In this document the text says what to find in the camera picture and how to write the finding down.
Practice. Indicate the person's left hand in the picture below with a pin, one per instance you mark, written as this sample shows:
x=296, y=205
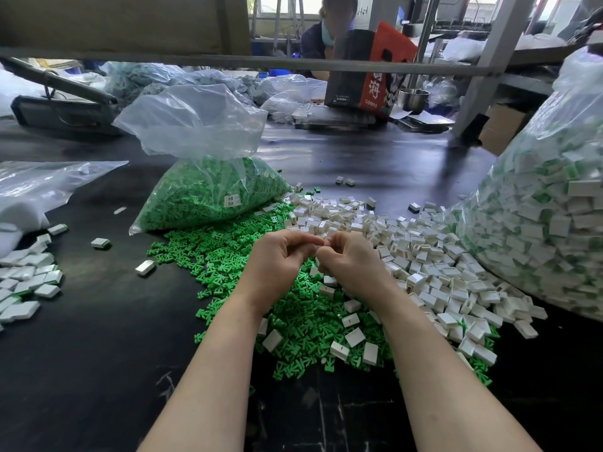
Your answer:
x=273, y=268

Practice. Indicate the person's right hand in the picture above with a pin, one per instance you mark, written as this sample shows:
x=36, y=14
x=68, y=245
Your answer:
x=358, y=266

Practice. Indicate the pile of green parts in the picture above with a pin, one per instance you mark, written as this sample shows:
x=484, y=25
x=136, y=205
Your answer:
x=203, y=254

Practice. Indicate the pile of white plastic caps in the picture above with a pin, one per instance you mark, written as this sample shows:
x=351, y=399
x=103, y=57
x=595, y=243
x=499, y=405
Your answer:
x=448, y=268

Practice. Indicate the pile of assembled white pieces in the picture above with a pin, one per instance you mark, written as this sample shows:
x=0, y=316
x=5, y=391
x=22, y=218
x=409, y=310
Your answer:
x=26, y=282

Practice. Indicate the person's right forearm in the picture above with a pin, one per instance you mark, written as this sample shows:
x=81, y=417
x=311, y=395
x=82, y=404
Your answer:
x=448, y=390

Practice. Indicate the person's left forearm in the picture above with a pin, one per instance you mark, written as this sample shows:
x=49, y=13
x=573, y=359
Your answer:
x=212, y=390

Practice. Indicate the bag of green clips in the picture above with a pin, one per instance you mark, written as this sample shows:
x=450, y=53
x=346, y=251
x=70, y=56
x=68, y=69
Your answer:
x=205, y=193

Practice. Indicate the large bag of white caps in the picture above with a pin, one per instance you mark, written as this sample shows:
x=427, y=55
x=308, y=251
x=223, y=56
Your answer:
x=551, y=212

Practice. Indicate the clear bag of pale parts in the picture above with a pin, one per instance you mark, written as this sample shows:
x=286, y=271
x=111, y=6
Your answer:
x=155, y=80

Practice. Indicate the white paper sheets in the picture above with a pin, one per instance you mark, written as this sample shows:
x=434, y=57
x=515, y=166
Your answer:
x=424, y=117

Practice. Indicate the crumpled white plastic bag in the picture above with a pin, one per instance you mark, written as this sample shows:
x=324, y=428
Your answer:
x=287, y=100

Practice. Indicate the metal bowl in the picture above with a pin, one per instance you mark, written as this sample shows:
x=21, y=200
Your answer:
x=413, y=100

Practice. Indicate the black and red box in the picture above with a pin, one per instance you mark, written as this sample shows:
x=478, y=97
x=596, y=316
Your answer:
x=363, y=80

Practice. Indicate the black table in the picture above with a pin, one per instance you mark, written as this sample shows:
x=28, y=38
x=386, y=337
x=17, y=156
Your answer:
x=104, y=372

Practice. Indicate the cardboard box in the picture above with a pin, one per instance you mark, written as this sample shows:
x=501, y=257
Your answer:
x=504, y=129

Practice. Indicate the empty clear plastic bag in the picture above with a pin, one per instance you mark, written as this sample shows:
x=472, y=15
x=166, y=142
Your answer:
x=42, y=179

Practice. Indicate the white bags on shelf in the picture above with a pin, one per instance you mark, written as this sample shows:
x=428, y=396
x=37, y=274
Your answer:
x=490, y=44

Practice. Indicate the brown board panel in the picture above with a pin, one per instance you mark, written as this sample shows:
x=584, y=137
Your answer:
x=122, y=21

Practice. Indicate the white plastic sheet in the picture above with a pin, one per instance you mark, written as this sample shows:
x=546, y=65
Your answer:
x=13, y=91

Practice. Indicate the grey metal shelf frame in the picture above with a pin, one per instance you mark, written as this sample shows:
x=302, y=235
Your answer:
x=188, y=59

